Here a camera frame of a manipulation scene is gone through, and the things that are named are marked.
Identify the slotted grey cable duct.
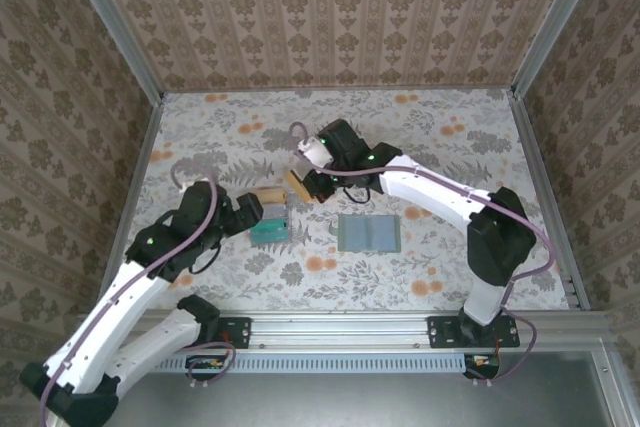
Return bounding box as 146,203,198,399
149,352,469,375

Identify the teal plastic card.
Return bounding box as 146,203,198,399
249,219,292,249

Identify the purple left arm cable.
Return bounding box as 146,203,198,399
38,162,237,427

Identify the grey metal panel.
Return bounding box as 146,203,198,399
114,346,640,427

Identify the aluminium mounting beam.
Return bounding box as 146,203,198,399
74,310,614,349

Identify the aluminium frame post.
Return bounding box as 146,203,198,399
58,0,166,101
509,0,611,98

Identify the black connector with orange wires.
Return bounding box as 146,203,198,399
463,352,501,381
185,354,226,381

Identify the aluminium side rail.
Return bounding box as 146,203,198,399
94,94,166,313
509,89,591,313

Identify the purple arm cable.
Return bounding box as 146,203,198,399
288,120,557,388
38,162,237,427

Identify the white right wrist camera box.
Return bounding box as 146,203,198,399
296,135,335,167

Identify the pale grey card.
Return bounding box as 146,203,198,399
262,202,291,222

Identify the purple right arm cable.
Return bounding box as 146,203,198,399
288,120,557,388

